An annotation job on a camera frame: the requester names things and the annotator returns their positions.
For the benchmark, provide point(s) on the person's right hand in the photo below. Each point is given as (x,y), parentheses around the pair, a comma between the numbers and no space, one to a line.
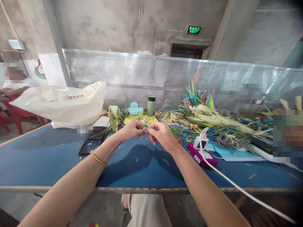
(164,137)

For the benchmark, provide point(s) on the person's left hand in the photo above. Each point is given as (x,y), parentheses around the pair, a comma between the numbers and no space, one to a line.
(129,131)

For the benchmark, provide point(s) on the person's right fingers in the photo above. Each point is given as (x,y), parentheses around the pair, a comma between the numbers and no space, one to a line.
(153,134)

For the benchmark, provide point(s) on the person's left fingers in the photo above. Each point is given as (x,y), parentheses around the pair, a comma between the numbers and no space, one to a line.
(141,129)

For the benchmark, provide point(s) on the yellow paper sheet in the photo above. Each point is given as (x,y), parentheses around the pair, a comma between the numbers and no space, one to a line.
(129,120)

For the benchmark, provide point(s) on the teal plastic container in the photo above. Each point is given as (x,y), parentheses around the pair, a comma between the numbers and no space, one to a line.
(133,109)

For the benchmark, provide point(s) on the green thermos bottle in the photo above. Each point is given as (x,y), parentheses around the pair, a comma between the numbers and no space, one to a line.
(151,106)

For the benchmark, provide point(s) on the green husk bundle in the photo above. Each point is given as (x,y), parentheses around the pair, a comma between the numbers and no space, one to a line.
(114,117)

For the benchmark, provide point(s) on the white flat box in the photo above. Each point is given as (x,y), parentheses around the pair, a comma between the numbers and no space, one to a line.
(101,122)

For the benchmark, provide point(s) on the white charger plug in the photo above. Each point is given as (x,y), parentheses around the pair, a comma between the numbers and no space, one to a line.
(200,142)

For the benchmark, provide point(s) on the black phone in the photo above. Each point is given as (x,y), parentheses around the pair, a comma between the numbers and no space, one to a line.
(89,146)

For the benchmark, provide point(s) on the magenta power strip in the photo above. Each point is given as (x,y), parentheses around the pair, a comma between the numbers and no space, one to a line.
(203,158)

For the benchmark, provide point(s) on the perforated metal screen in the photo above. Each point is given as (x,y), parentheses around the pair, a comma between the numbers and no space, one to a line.
(146,73)

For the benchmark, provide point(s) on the bunch of colourful straws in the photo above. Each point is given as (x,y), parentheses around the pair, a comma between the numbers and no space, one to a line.
(200,98)

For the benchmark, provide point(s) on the pile of pale corn husks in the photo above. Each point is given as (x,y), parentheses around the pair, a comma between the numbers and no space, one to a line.
(220,119)

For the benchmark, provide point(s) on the person's legs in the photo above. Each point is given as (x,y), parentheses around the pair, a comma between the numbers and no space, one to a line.
(146,211)

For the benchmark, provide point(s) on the white plastic bag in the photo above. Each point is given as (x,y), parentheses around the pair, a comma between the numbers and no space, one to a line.
(61,104)

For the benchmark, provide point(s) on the blue face mask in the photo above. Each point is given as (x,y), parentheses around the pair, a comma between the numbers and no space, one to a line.
(239,154)

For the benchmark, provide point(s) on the steel flask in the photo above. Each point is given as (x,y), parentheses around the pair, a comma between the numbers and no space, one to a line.
(256,107)

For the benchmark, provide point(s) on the green exit sign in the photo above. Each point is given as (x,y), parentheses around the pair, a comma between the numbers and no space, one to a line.
(193,30)

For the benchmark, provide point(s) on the red plastic chair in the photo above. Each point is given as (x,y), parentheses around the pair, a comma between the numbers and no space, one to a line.
(21,115)

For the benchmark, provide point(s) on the grey wall conduit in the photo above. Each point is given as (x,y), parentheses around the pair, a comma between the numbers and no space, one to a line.
(156,37)

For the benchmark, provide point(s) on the white wall poster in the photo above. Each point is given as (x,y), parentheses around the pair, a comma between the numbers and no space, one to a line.
(51,69)

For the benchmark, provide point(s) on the white wall box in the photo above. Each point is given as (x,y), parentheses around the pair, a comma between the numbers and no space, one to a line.
(17,44)

